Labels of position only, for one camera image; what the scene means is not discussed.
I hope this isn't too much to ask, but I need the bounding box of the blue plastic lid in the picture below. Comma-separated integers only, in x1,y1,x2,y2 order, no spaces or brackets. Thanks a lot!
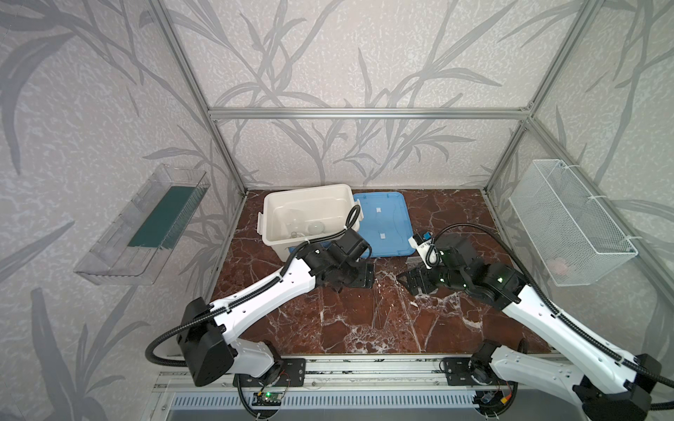
354,192,414,258

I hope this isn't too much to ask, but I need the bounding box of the white plastic bin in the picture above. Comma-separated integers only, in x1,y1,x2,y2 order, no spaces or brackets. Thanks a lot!
256,184,358,261

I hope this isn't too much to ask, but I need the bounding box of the glass petri dish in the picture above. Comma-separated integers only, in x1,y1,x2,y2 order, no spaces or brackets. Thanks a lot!
307,221,325,235

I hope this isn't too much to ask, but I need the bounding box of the clear plastic beaker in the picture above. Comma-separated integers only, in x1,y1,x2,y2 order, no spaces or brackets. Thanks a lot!
282,209,306,238

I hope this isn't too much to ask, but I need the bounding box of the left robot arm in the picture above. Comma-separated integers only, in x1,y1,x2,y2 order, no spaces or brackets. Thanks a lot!
177,229,374,387

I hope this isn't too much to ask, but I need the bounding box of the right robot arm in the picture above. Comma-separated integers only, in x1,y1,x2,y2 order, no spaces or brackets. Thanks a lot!
398,233,673,420

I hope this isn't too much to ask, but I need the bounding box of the green circuit board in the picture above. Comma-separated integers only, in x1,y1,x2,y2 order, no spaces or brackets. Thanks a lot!
252,392,284,408

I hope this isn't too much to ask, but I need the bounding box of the right black cable conduit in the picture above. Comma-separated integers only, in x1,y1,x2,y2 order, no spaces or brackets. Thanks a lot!
425,222,674,412

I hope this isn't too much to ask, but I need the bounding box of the black cable conduit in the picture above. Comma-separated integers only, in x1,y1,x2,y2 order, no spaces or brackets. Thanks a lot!
145,203,363,368
425,222,674,412

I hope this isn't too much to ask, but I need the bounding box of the left black cable conduit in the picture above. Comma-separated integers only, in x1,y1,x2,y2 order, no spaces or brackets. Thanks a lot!
145,203,363,368

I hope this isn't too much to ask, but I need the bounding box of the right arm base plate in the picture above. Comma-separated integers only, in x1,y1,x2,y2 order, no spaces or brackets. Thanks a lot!
439,356,494,386

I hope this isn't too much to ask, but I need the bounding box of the aluminium front rail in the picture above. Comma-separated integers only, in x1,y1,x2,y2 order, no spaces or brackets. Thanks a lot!
152,353,596,394

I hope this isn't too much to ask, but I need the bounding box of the white wire basket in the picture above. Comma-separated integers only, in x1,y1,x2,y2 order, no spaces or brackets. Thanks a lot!
509,159,638,287

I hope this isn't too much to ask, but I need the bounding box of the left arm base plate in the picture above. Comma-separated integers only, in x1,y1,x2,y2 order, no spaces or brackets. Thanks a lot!
233,358,307,388

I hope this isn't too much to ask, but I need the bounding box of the clear wall shelf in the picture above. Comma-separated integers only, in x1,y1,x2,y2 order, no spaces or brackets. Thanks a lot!
74,164,211,286

